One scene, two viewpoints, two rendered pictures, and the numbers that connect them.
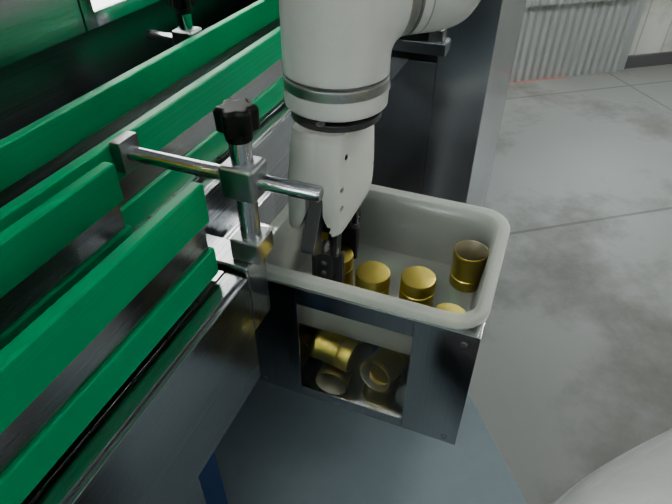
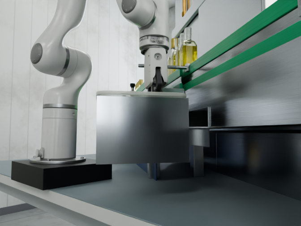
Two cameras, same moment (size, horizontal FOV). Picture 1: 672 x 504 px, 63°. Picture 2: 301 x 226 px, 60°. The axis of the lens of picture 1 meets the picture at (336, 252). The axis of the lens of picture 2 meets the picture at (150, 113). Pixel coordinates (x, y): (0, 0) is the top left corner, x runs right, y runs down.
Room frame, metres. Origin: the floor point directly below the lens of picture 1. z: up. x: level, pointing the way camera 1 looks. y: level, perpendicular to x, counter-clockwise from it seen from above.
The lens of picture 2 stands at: (1.02, -0.40, 0.92)
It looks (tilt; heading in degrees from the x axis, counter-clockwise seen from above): 4 degrees up; 147
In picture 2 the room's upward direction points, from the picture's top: straight up
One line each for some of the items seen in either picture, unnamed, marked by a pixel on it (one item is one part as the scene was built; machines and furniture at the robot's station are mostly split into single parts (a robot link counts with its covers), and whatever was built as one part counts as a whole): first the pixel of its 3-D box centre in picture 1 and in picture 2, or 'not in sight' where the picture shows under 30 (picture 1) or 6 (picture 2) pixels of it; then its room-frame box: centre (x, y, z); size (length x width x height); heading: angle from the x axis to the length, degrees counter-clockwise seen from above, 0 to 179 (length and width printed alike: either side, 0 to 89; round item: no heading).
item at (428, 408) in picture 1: (354, 297); (148, 130); (0.43, -0.02, 0.92); 0.27 x 0.17 x 0.15; 68
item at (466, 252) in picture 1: (468, 266); not in sight; (0.43, -0.14, 0.96); 0.04 x 0.04 x 0.04
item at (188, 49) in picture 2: not in sight; (188, 68); (0.28, 0.25, 1.16); 0.06 x 0.06 x 0.21; 68
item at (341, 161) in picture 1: (336, 157); (154, 67); (0.42, 0.00, 1.09); 0.10 x 0.07 x 0.11; 159
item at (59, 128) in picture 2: not in sight; (59, 135); (0.05, -0.16, 0.90); 0.19 x 0.19 x 0.18
